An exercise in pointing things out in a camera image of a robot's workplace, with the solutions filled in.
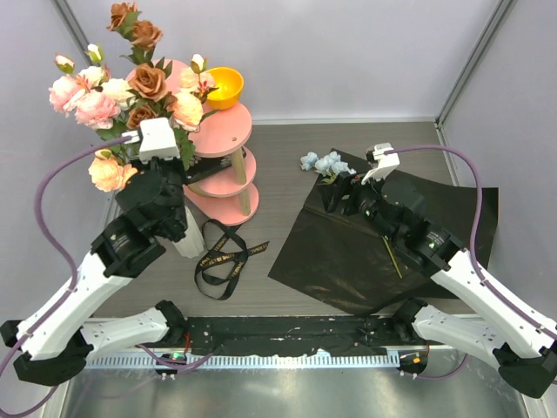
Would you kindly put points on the white ribbed vase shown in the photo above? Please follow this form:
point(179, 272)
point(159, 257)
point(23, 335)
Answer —
point(193, 244)

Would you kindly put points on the white cable duct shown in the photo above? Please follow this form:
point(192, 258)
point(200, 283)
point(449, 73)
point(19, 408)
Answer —
point(322, 359)

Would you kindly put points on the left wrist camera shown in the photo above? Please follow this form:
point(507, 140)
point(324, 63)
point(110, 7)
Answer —
point(156, 139)

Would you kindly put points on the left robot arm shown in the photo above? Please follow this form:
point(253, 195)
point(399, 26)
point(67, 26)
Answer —
point(56, 342)

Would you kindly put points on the cream flower stem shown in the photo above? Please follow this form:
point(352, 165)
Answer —
point(195, 84)

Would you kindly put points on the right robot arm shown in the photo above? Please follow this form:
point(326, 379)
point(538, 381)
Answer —
point(517, 341)

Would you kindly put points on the pink peony flower stem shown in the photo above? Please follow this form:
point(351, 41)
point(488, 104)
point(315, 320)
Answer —
point(76, 93)

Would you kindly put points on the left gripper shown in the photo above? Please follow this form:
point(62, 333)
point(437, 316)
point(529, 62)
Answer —
point(157, 163)

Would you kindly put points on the black wrapping paper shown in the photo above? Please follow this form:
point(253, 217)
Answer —
point(340, 261)

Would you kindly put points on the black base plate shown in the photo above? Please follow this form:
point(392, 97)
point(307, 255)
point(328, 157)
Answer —
point(294, 336)

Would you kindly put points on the orange bowl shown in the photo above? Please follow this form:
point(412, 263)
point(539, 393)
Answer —
point(229, 87)

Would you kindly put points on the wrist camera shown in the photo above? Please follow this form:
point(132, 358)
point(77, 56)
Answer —
point(156, 139)
point(383, 160)

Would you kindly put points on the pink tiered shelf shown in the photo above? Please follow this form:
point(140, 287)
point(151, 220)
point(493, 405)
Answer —
point(229, 196)

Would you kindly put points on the blue flower stem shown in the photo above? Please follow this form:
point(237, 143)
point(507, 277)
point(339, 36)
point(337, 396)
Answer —
point(329, 167)

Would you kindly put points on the black ribbon gold lettering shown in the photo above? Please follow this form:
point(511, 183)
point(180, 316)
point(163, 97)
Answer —
point(230, 248)

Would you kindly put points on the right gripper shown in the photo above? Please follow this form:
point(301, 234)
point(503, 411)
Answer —
point(345, 185)

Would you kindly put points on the peach flower stem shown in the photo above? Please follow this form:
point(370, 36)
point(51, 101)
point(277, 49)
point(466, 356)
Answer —
point(107, 175)

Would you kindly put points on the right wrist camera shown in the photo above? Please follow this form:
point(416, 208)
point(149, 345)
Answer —
point(383, 160)

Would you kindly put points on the brown rose stem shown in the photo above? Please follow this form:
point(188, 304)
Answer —
point(147, 94)

